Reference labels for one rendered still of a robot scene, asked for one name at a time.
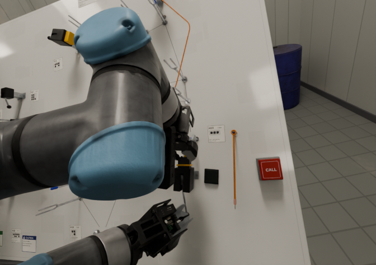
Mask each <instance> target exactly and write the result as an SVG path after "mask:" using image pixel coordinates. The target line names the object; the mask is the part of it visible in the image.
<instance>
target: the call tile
mask: <svg viewBox="0 0 376 265"><path fill-rule="evenodd" d="M258 165H259V169H260V176H261V180H281V179H283V173H282V169H281V162H280V159H279V158H277V159H263V160H258Z"/></svg>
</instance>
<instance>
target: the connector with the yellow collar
mask: <svg viewBox="0 0 376 265"><path fill-rule="evenodd" d="M178 164H191V162H190V161H189V159H187V157H183V156H181V157H178ZM178 168H185V169H190V168H191V166H178Z"/></svg>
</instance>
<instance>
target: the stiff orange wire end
mask: <svg viewBox="0 0 376 265"><path fill-rule="evenodd" d="M233 131H235V134H233V133H232V132H233ZM236 133H237V132H236V130H234V129H233V130H231V134H232V135H233V177H234V209H236V168H235V139H234V135H236Z"/></svg>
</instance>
